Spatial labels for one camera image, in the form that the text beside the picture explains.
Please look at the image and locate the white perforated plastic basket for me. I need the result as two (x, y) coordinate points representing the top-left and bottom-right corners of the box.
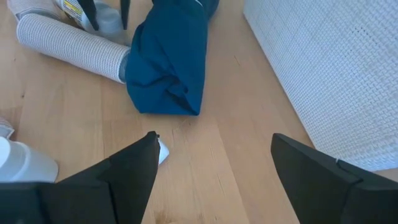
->
(243, 0), (398, 172)

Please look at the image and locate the long white bandage roll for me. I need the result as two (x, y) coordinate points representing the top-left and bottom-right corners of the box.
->
(15, 12), (132, 85)

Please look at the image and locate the blue cloth bundle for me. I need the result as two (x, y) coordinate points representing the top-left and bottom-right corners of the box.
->
(124, 0), (220, 117)

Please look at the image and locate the white plastic pill bottle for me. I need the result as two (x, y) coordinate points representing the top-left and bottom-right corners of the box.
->
(0, 136), (60, 184)

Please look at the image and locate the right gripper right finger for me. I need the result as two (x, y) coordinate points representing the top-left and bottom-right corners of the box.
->
(270, 133), (398, 224)

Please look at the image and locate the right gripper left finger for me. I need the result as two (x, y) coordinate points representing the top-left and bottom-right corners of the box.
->
(0, 130), (162, 224)

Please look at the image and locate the small white gauze roll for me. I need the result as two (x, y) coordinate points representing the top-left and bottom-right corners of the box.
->
(157, 138), (170, 166)

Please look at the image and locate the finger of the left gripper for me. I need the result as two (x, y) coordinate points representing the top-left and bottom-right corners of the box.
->
(119, 0), (132, 31)
(76, 0), (101, 32)

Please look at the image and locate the clear bottle with yellow label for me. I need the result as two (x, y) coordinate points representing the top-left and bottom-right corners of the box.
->
(53, 0), (133, 46)

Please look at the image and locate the beige bandage roll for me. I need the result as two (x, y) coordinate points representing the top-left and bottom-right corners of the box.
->
(6, 0), (65, 22)

